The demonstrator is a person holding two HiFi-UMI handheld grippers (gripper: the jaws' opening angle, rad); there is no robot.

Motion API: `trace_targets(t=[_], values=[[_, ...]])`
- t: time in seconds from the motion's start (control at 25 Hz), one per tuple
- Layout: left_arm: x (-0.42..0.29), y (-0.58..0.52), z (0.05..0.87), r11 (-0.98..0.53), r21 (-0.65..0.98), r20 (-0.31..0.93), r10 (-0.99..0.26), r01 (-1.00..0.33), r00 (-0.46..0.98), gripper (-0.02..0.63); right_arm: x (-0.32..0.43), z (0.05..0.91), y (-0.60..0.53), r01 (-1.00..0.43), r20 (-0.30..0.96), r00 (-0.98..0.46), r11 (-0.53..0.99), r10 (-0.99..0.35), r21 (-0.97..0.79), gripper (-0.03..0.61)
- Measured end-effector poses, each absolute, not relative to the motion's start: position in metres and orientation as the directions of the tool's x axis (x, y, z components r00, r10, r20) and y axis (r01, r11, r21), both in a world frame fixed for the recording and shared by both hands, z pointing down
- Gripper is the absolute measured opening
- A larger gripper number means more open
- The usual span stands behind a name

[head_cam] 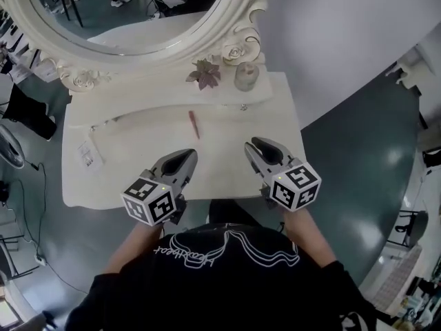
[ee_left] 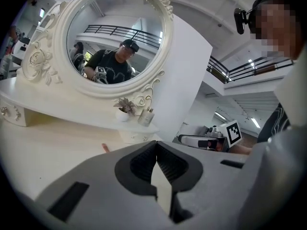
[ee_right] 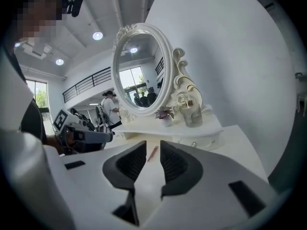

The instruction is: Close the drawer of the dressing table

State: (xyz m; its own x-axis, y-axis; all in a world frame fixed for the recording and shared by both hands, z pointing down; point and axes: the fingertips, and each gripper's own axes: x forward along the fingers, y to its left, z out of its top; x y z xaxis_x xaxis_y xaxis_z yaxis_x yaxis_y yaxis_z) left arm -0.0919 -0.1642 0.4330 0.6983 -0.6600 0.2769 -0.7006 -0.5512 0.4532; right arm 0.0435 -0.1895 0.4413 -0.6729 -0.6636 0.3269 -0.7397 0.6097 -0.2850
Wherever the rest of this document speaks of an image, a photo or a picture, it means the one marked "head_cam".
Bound grey floor fan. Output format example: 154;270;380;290
0;124;27;170

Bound oval white framed mirror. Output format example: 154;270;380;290
1;0;276;94

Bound white paper card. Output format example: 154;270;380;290
74;132;106;172

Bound black floor cable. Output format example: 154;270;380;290
13;163;90;294

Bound small white drawer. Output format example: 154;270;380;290
220;100;273;112

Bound black printed t-shirt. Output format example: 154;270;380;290
67;222;379;331

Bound white dressing table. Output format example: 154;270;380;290
61;62;306;209

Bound person's left forearm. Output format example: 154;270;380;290
103;221;165;276

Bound black office chair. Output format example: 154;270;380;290
385;208;430;248

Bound red pen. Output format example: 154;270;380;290
187;110;202;141

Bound clear glass jar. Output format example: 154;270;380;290
234;61;260;92

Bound black trousers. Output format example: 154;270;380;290
206;198;265;229

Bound purple artificial plant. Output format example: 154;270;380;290
185;59;222;91

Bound white cabinet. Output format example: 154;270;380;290
385;43;440;90

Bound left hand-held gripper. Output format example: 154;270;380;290
119;148;199;227

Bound white curved table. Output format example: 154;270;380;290
358;150;441;323

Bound black metal frame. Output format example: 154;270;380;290
0;234;41;281

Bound person's right forearm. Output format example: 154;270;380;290
280;207;338;272

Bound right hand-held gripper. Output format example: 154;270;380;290
244;136;323;213

